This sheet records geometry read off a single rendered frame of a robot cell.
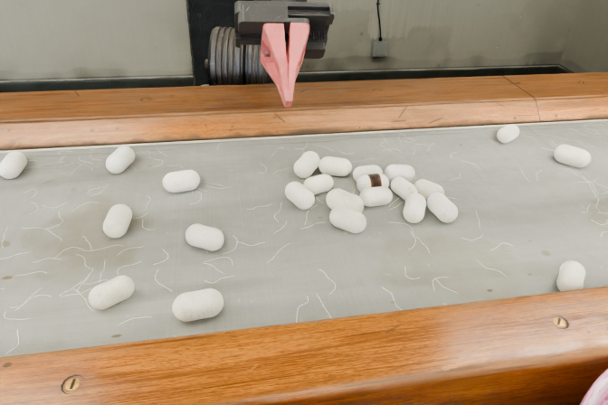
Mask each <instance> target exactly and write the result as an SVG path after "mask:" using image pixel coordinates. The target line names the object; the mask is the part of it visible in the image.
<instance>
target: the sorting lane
mask: <svg viewBox="0 0 608 405"><path fill-rule="evenodd" d="M513 125H516V126H517V127H518V128H519V135H518V137H516V138H515V139H513V140H512V141H510V142H508V143H501V142H499V141H498V139H497V133H498V131H499V130H500V129H501V128H503V127H505V126H507V125H493V126H476V127H442V128H425V129H406V130H389V131H372V132H355V133H337V134H320V135H303V136H285V137H251V138H234V139H216V140H199V141H182V142H165V143H146V144H129V145H112V146H78V147H61V148H44V149H26V150H8V151H0V163H1V162H2V160H3V159H4V158H5V157H6V155H7V154H9V153H11V152H15V151H16V152H20V153H22V154H24V155H25V156H26V159H27V164H26V167H25V168H24V170H23V171H22V172H21V173H20V174H19V175H18V176H17V177H15V178H13V179H6V178H4V177H3V176H1V175H0V357H6V356H14V355H22V354H29V353H44V352H52V351H60V350H68V349H75V348H83V347H91V346H99V345H106V344H121V343H129V342H136V341H145V340H153V339H160V338H168V337H176V336H184V335H191V334H206V333H214V332H222V331H230V330H237V329H245V328H253V327H261V326H269V325H284V324H291V323H299V322H307V321H315V320H322V319H330V318H338V317H346V316H361V315H368V314H376V313H384V312H392V311H400V310H407V309H415V308H423V307H431V306H446V305H453V304H461V303H469V302H477V301H484V300H492V299H501V298H508V297H522V296H531V295H538V294H546V293H554V292H561V291H560V290H559V288H558V287H557V284H556V281H557V278H558V275H559V269H560V267H561V265H562V264H563V263H564V262H566V261H570V260H572V261H576V262H578V263H580V264H581V265H582V266H583V267H584V269H585V278H584V287H583V289H585V288H593V287H608V119H597V120H580V121H563V122H546V123H527V124H513ZM560 145H570V146H574V147H578V148H581V149H583V150H586V151H587V152H588V153H589V154H590V156H591V162H590V164H589V165H587V166H585V167H581V168H578V167H574V166H571V165H566V164H563V163H560V162H558V161H556V159H555V157H554V151H555V149H556V148H557V147H558V146H560ZM120 146H128V147H130V148H132V149H133V151H134V153H135V159H134V161H133V163H132V164H130V165H129V166H128V167H127V168H126V169H125V171H123V172H122V173H119V174H113V173H112V172H110V171H109V170H108V169H107V167H106V160H107V158H108V157H109V155H111V154H112V153H113V152H115V151H116V149H117V148H119V147H120ZM308 151H312V152H315V153H316V154H318V156H319V160H321V159H322V158H323V157H325V156H333V157H340V158H345V159H347V160H348V161H349V162H350V163H351V165H352V171H351V172H350V174H349V175H347V176H334V175H331V177H332V179H333V181H334V184H333V187H332V188H331V189H330V190H329V191H327V192H324V193H319V194H316V195H314V197H315V202H314V204H313V205H312V206H311V207H310V208H308V209H307V210H302V209H300V208H298V207H297V206H296V205H295V204H294V203H293V202H292V201H290V200H289V199H288V198H287V197H286V194H285V188H286V186H287V184H289V183H291V182H299V183H301V184H304V182H305V180H306V179H308V178H309V177H307V178H300V177H298V176H297V175H296V174H295V172H294V165H295V163H296V162H297V161H298V160H299V159H300V158H301V156H302V155H303V154H304V153H306V152H308ZM364 165H378V166H379V167H381V169H382V171H383V174H385V169H386V167H387V166H389V165H410V166H411V167H412V168H413V169H414V171H415V176H414V178H413V180H412V181H410V183H411V184H413V185H414V184H415V182H417V181H418V180H421V179H425V180H427V181H430V182H432V183H435V184H438V185H440V186H441V187H442V188H443V190H444V195H445V196H446V197H447V198H448V199H449V200H450V201H451V202H452V203H453V204H455V205H456V207H457V209H458V216H457V218H456V219H455V220H454V221H452V222H443V221H440V220H439V219H438V218H437V217H436V216H435V215H434V214H433V213H432V212H431V211H430V210H429V208H428V206H427V199H425V200H426V207H425V211H424V217H423V219H422V220H421V221H419V222H417V223H410V222H408V221H407V220H406V219H405V218H404V214H403V211H404V206H405V200H404V199H402V198H401V197H400V196H399V195H397V194H396V193H394V192H393V191H392V189H391V181H389V186H388V188H389V189H390V190H391V192H392V194H393V198H392V201H391V202H389V203H388V204H386V205H380V206H371V207H368V206H364V210H363V211H362V212H361V213H362V214H363V215H364V216H365V217H366V227H365V228H364V230H363V231H361V232H359V233H352V232H350V231H346V230H343V229H340V228H338V227H335V226H334V225H333V224H332V223H331V222H330V220H329V214H330V212H331V211H332V209H330V208H329V207H328V205H327V202H326V198H327V194H328V192H330V191H331V190H333V189H336V188H339V189H342V190H344V191H347V192H349V193H352V194H355V195H358V196H359V195H360V193H361V192H360V191H359V190H358V189H357V186H356V183H357V182H356V181H355V179H354V177H353V172H354V170H355V169H356V168H357V167H359V166H364ZM184 170H194V171H196V172H197V173H198V174H199V177H200V183H199V185H198V186H197V187H196V188H195V189H194V190H190V191H184V192H177V193H170V192H169V191H167V190H166V189H165V188H164V186H163V185H162V181H163V178H164V177H165V175H166V174H168V173H171V172H177V171H184ZM320 174H322V173H321V172H320V170H319V167H317V169H315V170H314V172H313V173H312V175H311V176H310V177H312V176H316V175H320ZM116 204H125V205H127V206H128V207H129V208H130V210H131V211H132V219H131V222H130V225H129V226H128V230H127V232H126V233H125V234H124V235H123V236H121V237H119V238H111V237H109V236H107V235H106V234H105V232H104V230H103V222H104V221H105V219H106V216H107V214H108V212H109V210H110V208H111V207H112V206H114V205H116ZM196 223H198V224H202V225H205V226H208V227H213V228H216V229H219V230H220V231H221V232H222V233H223V235H224V243H223V246H222V247H221V248H220V249H218V250H214V251H210V250H205V249H202V248H198V247H194V246H191V245H190V244H188V243H187V241H186V239H185V232H186V230H187V228H188V227H189V226H191V225H193V224H196ZM117 276H127V277H129V278H131V279H132V280H133V282H134V286H135V288H134V292H133V294H132V295H131V296H130V297H129V298H128V299H125V300H123V301H121V302H118V303H117V304H115V305H113V306H111V307H109V308H107V309H103V310H99V309H95V308H93V307H92V306H91V305H90V303H89V293H90V292H91V290H92V289H93V288H94V287H96V286H97V285H99V284H102V283H104V282H107V281H109V280H111V279H113V278H115V277H117ZM206 288H213V289H216V290H218V291H219V292H220V293H221V294H222V296H223V309H222V310H221V312H220V313H219V314H218V315H216V316H214V317H208V318H203V319H198V320H194V321H189V322H184V321H181V320H179V319H177V318H176V317H175V315H174V314H173V310H172V305H173V303H174V301H175V299H176V298H177V297H178V296H179V295H181V294H183V293H186V292H192V291H196V290H202V289H206Z"/></svg>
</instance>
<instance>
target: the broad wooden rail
mask: <svg viewBox="0 0 608 405"><path fill-rule="evenodd" d="M597 119H608V72H587V73H561V74H535V75H508V76H481V77H455V78H428V79H401V80H349V81H322V82H296V83H295V87H294V93H293V101H292V104H291V107H290V108H285V107H284V105H283V102H282V100H281V97H280V93H279V91H278V88H277V86H276V84H275V83H269V84H248V85H216V86H189V87H163V88H135V89H83V90H56V91H30V92H3V93H0V151H8V150H26V149H44V148H61V147H78V146H112V145H129V144H146V143H165V142H182V141H199V140H216V139H234V138H251V137H285V136H303V135H320V134H337V133H355V132H372V131H389V130H406V129H425V128H442V127H476V126H493V125H509V124H527V123H546V122H563V121H580V120H597Z"/></svg>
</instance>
